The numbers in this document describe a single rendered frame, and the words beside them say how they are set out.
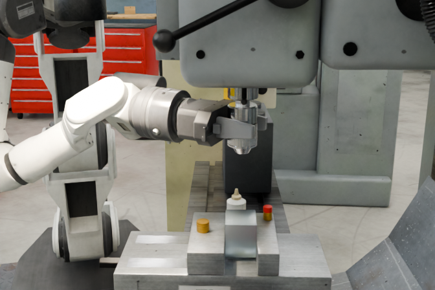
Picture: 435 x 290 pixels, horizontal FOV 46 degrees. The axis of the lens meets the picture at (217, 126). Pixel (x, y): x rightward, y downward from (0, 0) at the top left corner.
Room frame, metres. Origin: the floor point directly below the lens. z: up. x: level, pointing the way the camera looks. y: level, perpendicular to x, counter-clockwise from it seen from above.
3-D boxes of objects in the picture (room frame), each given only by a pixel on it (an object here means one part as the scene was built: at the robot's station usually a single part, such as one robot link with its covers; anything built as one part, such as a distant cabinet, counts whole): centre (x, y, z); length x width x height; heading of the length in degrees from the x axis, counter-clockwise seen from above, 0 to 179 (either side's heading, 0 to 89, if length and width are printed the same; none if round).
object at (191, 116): (0.82, 0.04, 1.23); 0.13 x 0.12 x 0.10; 154
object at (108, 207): (1.52, 0.42, 0.68); 0.21 x 0.20 x 0.13; 14
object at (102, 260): (0.81, 0.19, 0.98); 0.04 x 0.02 x 0.02; 88
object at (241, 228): (0.80, -0.04, 1.04); 0.06 x 0.05 x 0.06; 178
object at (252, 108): (0.78, -0.04, 1.26); 0.05 x 0.05 x 0.01
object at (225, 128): (0.75, -0.02, 1.24); 0.06 x 0.02 x 0.03; 64
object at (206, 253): (0.80, 0.02, 1.02); 0.15 x 0.06 x 0.04; 178
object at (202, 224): (0.80, 0.02, 1.05); 0.02 x 0.02 x 0.02
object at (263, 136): (1.33, -0.08, 1.03); 0.22 x 0.12 x 0.20; 1
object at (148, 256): (0.80, -0.01, 0.99); 0.35 x 0.15 x 0.11; 88
